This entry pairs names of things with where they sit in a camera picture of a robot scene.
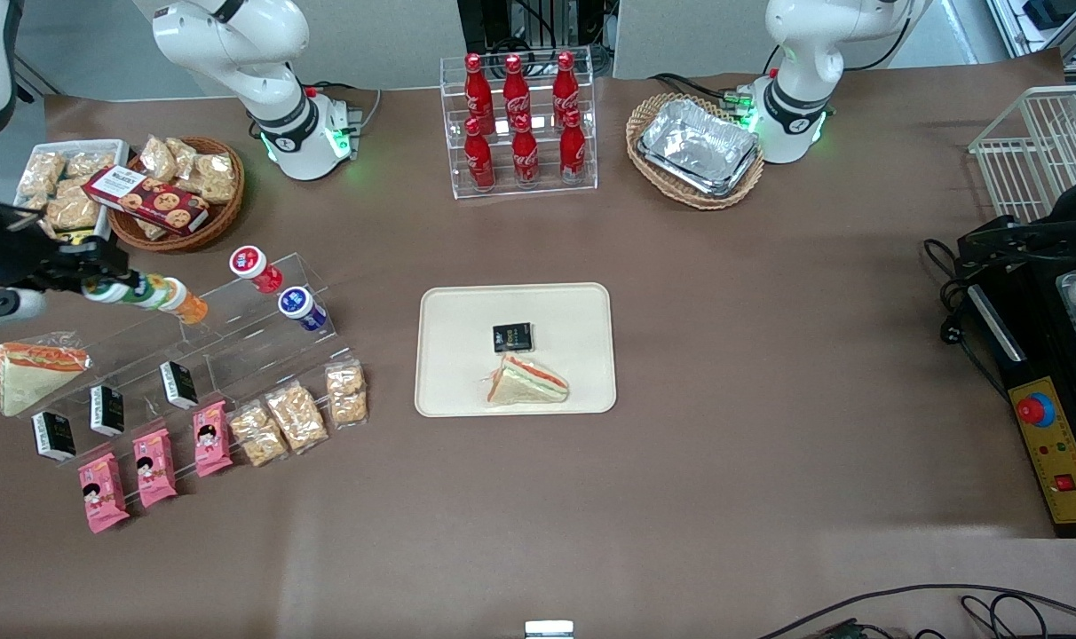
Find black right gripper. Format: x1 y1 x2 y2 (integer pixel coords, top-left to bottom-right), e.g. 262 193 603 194
0 197 139 297

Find green gum bottle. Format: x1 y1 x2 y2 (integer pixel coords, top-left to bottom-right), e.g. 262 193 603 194
83 272 171 312

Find white rectangular snack tray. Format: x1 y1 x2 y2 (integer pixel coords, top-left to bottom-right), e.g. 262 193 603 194
12 138 131 258

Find orange gum bottle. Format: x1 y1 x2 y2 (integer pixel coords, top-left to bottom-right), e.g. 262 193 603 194
160 277 210 326

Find red gum bottle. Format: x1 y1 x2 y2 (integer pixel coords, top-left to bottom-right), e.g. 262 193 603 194
228 245 284 295

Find blue gum bottle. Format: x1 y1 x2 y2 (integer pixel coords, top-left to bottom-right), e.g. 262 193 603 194
277 285 328 333

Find aluminium foil tray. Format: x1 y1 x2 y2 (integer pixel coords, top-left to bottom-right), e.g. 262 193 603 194
637 97 762 199

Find beige serving tray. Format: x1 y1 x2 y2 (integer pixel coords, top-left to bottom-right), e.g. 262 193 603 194
414 282 618 419

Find clear puffed rice pack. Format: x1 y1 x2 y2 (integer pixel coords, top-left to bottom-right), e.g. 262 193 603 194
17 150 67 198
181 152 239 205
64 150 118 179
139 134 180 184
226 400 289 469
324 359 368 430
44 180 102 233
165 137 200 178
265 381 329 455

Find red cookie box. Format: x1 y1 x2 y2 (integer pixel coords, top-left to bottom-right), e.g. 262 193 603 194
82 165 211 237

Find black yellow control box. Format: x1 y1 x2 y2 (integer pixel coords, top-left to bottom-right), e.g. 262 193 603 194
968 264 1076 539

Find wrapped triangle sandwich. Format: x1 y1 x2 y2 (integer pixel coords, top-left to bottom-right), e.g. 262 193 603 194
484 352 571 408
0 332 91 418

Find dark brown wicker basket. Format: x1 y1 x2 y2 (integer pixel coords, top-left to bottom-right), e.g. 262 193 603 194
107 135 247 253

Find small black snack box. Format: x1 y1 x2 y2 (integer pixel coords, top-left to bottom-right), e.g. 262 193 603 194
89 383 127 438
31 410 78 463
158 359 200 412
491 321 535 355

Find red emergency stop button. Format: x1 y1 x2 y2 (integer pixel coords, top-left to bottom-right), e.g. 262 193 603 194
1015 392 1056 430

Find clear acrylic stepped stand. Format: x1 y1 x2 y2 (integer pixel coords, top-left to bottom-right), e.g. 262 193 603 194
21 252 342 422

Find pink snack packet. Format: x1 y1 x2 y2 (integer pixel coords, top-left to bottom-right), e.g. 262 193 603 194
191 400 235 478
131 427 178 509
77 450 131 534

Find light wicker basket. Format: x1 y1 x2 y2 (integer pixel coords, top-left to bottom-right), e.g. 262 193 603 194
625 92 766 211

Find red cola bottle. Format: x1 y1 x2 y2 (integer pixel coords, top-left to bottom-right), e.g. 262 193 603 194
502 52 533 132
463 52 495 136
463 116 497 193
558 108 588 185
510 114 542 188
550 50 582 125

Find clear acrylic bottle rack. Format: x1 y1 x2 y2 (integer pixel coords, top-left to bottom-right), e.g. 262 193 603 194
439 45 599 201

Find black equipment rack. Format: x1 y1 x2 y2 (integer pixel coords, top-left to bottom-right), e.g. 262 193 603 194
456 0 612 56

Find black power cable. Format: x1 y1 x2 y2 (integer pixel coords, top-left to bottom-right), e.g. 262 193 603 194
923 237 1011 402

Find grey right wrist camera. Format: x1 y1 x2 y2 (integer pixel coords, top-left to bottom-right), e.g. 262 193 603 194
0 288 48 328

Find white wire basket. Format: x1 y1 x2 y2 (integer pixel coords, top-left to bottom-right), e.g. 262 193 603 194
968 84 1076 224

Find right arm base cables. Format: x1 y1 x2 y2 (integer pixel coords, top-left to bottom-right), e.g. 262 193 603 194
302 81 384 136

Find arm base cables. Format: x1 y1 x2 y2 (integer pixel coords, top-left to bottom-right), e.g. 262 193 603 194
648 69 754 118
302 81 384 136

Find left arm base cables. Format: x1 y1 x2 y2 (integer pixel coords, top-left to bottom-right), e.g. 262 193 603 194
648 69 754 118

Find black floor cable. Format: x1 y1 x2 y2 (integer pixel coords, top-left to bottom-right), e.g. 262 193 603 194
756 582 1076 639

